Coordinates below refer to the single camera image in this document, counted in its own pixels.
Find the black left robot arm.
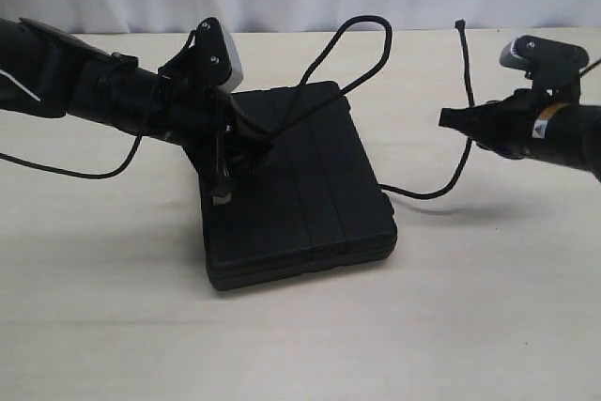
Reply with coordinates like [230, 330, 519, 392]
[1, 17, 273, 199]

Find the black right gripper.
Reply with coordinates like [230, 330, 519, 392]
[439, 88, 582, 160]

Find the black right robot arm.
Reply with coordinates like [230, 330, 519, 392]
[439, 88, 600, 178]

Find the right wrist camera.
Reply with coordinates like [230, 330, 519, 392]
[499, 35, 590, 89]

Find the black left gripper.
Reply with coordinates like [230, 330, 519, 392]
[154, 75, 273, 205]

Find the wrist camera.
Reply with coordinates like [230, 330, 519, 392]
[159, 18, 245, 92]
[499, 35, 590, 89]

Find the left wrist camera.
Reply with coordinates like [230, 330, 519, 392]
[159, 18, 245, 92]

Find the black cord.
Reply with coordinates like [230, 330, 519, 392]
[262, 15, 476, 200]

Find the black plastic case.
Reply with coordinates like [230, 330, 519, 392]
[199, 98, 397, 291]

